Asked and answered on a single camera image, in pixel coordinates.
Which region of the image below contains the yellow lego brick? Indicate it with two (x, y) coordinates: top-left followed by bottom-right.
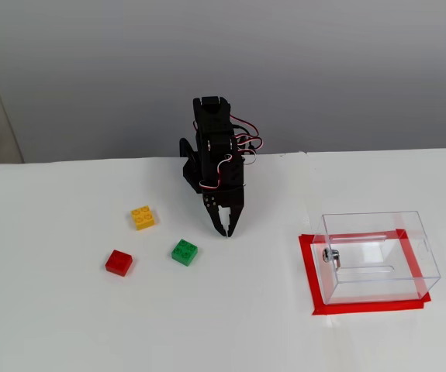
(130, 205), (157, 232)

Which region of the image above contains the transparent acrylic box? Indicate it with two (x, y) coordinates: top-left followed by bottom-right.
(311, 210), (442, 306)

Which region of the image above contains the red tape square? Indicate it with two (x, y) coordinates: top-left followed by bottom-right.
(298, 229), (432, 317)

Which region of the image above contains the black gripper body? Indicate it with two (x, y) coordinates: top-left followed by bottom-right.
(200, 153), (247, 211)

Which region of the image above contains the red lego brick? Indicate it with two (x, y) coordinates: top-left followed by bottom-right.
(104, 249), (133, 277)

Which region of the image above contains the black table clamp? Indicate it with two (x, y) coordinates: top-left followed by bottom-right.
(178, 137), (199, 171)

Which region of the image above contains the green lego brick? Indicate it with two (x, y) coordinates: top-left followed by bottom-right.
(171, 239), (199, 267)

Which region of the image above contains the silver cam lock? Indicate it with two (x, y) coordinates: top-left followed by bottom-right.
(322, 247), (342, 269)

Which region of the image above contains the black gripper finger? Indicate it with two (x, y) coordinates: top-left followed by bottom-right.
(226, 208), (246, 238)
(202, 193), (228, 237)

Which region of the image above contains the red white servo cable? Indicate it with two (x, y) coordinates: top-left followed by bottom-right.
(201, 153), (233, 191)
(230, 115), (264, 166)

